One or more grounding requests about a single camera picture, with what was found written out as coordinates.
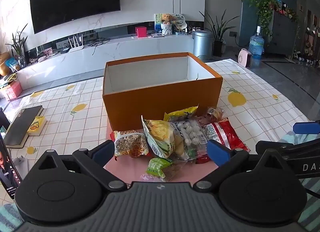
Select lemon-printed checked tablecloth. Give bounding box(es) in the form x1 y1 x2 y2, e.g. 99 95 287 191
0 58 320 222

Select silver trash can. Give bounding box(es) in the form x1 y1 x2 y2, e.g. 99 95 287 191
193 30 214 59

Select gold vase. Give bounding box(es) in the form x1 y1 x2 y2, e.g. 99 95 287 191
0 52 12 76

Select clear packet of white candies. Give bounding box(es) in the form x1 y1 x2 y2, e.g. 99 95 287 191
175 119 208 153

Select landscape picture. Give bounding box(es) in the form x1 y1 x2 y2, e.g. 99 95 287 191
154 13 166 34

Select black notebook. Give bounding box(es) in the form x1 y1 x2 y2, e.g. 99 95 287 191
4 105 44 147

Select orchid plant in glass vase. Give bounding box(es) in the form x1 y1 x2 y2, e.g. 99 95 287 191
5 23 28 68

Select pink cardboard box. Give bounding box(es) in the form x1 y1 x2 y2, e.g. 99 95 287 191
4 80 23 101

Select black television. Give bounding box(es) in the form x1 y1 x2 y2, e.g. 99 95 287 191
29 0 121 34

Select smartphone with lit screen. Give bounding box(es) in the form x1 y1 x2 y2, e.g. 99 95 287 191
0 132 23 200

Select ivy plant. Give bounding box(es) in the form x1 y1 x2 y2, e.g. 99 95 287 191
242 0 279 36

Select white router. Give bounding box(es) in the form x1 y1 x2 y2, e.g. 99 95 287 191
68 36 87 52

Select red snack packet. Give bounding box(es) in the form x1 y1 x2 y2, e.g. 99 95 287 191
202 118 251 154

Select blue water bottle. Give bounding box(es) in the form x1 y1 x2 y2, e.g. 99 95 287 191
248 26 265 59

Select grey cabinet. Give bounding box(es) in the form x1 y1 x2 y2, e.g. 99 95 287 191
264 11 301 56

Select pink mat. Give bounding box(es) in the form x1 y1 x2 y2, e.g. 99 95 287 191
105 117 218 185

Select orange cardboard box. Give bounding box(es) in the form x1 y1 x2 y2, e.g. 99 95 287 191
102 52 223 133

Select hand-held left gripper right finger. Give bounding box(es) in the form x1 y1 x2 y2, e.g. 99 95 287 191
192 139 290 190

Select black cables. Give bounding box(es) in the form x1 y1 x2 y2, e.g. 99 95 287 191
87 37 111 56

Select small green snack packet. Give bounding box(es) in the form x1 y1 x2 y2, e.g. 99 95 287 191
146 158 174 179

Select yellow green chips packet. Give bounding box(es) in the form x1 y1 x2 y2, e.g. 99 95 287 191
141 115 185 159

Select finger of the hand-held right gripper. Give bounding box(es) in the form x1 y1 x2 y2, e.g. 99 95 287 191
293 121 320 135
255 140 294 155

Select orange noodle snack packet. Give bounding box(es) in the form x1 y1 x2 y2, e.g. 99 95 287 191
114 130 150 158

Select yellow snack packet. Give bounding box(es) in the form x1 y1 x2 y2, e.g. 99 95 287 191
164 106 199 123

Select red box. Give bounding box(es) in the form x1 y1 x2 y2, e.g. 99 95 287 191
135 26 148 38

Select pink heater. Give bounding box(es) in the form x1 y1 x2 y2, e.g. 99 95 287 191
237 48 254 68

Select white marble tv console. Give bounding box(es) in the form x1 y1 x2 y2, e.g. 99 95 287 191
15 34 196 86

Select round paper fan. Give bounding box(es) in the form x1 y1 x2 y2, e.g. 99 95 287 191
172 13 187 32

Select clear cookie packet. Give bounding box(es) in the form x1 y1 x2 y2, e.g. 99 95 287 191
207 107 225 123

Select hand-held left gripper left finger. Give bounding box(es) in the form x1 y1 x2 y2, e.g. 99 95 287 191
22 140 128 190

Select white flower pot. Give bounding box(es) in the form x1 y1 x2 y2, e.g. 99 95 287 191
161 23 173 36

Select plant in black pot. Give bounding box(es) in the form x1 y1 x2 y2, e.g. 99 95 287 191
199 9 239 57

